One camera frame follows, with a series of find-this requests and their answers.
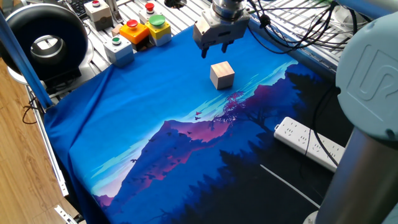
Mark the white angle bracket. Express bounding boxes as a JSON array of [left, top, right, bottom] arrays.
[[54, 204, 78, 224]]

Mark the black keyboard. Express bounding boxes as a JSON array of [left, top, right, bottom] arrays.
[[68, 0, 94, 19]]

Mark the white zip tie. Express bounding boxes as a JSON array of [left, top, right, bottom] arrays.
[[259, 164, 321, 208]]

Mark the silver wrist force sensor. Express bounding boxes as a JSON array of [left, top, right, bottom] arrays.
[[211, 0, 248, 22]]

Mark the grey metal stand bracket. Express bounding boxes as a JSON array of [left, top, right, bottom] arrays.
[[104, 0, 124, 25]]

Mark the white power strip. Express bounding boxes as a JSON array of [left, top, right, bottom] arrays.
[[273, 116, 346, 174]]

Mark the black cable loop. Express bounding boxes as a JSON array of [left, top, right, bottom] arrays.
[[21, 96, 43, 125]]

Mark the grey box red button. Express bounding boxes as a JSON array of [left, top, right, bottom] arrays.
[[83, 0, 114, 32]]

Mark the black round ring lamp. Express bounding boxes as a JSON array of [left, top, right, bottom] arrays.
[[0, 2, 94, 91]]

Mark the yellow box green mushroom button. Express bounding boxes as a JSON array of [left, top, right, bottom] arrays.
[[144, 14, 172, 47]]

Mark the orange box red mushroom button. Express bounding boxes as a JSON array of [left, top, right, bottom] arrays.
[[119, 19, 150, 50]]

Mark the thin black hanging cable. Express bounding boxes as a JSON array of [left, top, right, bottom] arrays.
[[310, 85, 341, 167]]

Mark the grey box small green button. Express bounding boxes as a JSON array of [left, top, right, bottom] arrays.
[[103, 35, 136, 68]]

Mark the white table side rail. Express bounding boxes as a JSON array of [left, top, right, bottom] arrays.
[[24, 85, 70, 197]]

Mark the black gripper cable green plug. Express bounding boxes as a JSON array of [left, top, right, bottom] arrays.
[[247, 0, 358, 55]]

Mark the silver Schunk gripper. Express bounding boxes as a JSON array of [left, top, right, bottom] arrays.
[[192, 11, 251, 59]]

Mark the aluminium table edge rail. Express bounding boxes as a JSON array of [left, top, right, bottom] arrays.
[[248, 18, 352, 83]]

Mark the light wooden cube block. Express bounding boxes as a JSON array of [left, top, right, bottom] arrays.
[[210, 60, 236, 91]]

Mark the white box red button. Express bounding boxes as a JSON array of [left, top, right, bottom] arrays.
[[138, 2, 156, 24]]

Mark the blue metal pole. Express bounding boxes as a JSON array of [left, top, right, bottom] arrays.
[[0, 11, 54, 110]]

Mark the blue mountain print cloth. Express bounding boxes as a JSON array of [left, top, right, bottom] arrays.
[[43, 21, 355, 224]]

